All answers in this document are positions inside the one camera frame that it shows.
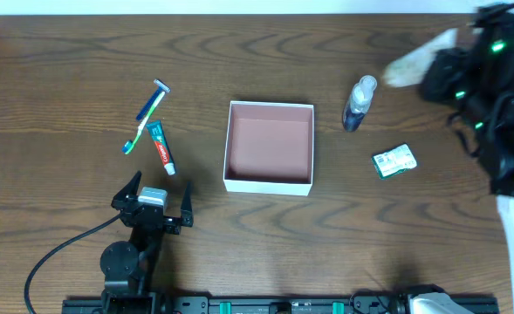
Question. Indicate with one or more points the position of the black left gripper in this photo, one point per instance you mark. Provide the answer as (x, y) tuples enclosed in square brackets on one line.
[(153, 216)]

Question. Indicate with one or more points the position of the white cream tube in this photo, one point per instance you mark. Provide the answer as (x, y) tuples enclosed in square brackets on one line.
[(412, 67)]

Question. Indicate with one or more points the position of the green white toothbrush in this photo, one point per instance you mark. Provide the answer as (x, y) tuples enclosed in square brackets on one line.
[(129, 145)]

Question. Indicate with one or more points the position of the Colgate toothpaste tube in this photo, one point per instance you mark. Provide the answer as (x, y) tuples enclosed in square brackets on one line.
[(155, 130)]

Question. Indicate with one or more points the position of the clear bottle blue liquid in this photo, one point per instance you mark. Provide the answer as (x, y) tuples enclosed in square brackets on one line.
[(358, 103)]

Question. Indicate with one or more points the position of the green white sachet packet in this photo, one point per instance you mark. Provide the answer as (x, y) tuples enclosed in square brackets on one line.
[(395, 161)]

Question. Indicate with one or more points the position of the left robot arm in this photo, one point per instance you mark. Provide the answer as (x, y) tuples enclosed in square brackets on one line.
[(128, 265)]

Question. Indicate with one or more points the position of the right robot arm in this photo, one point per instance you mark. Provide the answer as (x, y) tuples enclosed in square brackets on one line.
[(490, 112)]

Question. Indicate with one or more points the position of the blue disposable razor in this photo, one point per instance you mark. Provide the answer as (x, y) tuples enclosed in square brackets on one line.
[(162, 90)]

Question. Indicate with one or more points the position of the white box pink interior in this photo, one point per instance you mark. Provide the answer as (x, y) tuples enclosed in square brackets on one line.
[(269, 148)]

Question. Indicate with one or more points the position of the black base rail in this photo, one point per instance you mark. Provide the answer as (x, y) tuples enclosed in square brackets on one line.
[(423, 299)]

